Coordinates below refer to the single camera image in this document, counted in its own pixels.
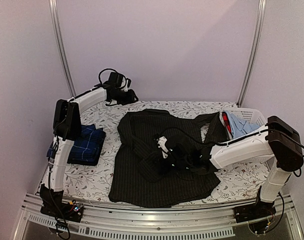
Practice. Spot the floral patterned tablecloth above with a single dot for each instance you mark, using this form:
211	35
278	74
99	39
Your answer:
238	182

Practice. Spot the left aluminium frame post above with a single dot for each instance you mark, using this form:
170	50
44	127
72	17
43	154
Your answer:
60	45

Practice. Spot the right aluminium frame post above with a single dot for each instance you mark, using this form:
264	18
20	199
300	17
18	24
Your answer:
254	49

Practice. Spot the black pinstriped long sleeve shirt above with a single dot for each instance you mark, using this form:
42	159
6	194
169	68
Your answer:
136	183

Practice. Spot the aluminium frame post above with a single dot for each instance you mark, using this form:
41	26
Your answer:
60	45
254	49

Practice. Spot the aluminium front rail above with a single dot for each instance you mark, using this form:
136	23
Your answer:
213	221

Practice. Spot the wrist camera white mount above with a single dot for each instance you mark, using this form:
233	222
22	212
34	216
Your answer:
126	84
161	140

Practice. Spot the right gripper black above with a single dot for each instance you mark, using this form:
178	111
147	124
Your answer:
162	170

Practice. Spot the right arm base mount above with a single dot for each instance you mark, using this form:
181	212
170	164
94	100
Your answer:
258	209

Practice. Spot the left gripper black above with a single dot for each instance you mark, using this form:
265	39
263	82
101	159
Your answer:
131	98

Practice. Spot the light blue shirt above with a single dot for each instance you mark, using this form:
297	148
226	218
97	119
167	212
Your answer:
239	126

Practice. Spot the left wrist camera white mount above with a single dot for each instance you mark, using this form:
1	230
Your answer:
126	84

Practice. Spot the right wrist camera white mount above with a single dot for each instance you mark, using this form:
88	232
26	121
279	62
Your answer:
161	140

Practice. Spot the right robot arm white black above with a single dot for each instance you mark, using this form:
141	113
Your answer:
274	139

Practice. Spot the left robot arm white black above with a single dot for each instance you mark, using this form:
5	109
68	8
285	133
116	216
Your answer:
114	88

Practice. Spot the red black garment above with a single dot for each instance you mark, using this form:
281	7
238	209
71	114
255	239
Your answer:
226	122

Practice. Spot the folded blue plaid shirt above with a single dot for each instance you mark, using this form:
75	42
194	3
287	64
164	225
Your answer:
90	130

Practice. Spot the white plastic laundry basket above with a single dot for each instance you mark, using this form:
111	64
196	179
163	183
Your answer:
253	116

